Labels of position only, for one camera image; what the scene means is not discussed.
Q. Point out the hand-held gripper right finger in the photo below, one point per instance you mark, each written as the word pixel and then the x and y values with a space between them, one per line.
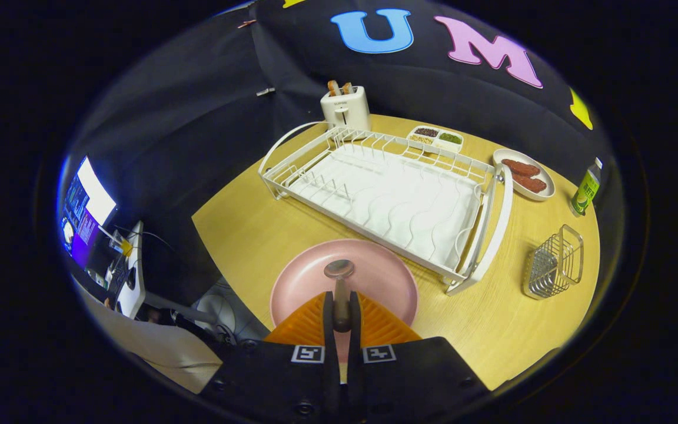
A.
pixel 415 377

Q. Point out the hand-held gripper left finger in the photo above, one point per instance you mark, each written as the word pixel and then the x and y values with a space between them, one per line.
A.
pixel 268 377

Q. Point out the pink plate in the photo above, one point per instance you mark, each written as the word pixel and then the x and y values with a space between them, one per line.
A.
pixel 374 271

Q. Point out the metal spoon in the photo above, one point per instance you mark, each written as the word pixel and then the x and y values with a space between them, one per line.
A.
pixel 339 270

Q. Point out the white oval plate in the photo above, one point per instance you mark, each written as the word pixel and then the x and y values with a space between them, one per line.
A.
pixel 501 156

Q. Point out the white compartment dish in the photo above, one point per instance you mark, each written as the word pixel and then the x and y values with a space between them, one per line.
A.
pixel 435 136

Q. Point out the white desk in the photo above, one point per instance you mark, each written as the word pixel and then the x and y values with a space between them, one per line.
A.
pixel 133 294

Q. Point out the brown sausage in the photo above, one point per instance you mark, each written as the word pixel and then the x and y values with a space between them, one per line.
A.
pixel 521 168
pixel 529 183

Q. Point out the computer monitor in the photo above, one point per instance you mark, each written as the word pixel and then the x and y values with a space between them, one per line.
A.
pixel 95 194

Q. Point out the black backdrop cloth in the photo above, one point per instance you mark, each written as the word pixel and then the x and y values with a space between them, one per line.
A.
pixel 198 118

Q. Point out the white toaster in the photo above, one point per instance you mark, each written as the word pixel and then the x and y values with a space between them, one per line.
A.
pixel 348 112

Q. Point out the white clip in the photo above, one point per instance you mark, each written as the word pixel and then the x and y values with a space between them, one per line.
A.
pixel 265 91

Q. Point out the toasted bread slice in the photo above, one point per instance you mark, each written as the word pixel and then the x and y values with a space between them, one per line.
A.
pixel 346 88
pixel 333 88

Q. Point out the orange clip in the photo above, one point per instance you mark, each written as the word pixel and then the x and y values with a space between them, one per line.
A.
pixel 246 23

